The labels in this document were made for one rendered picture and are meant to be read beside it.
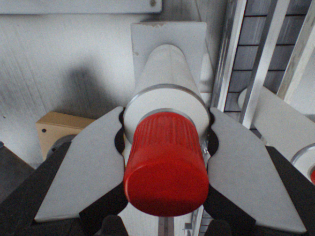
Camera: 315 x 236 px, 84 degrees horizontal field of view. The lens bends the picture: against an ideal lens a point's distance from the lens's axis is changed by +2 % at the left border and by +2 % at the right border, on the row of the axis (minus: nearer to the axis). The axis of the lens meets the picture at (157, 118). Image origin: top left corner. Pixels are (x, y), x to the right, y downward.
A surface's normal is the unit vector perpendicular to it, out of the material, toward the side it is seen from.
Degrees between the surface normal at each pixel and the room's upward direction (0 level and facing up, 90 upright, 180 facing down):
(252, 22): 0
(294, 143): 90
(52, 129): 3
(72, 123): 90
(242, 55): 0
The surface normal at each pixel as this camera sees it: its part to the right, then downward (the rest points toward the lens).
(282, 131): -0.84, -0.49
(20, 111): -0.05, 0.51
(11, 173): 0.88, -0.47
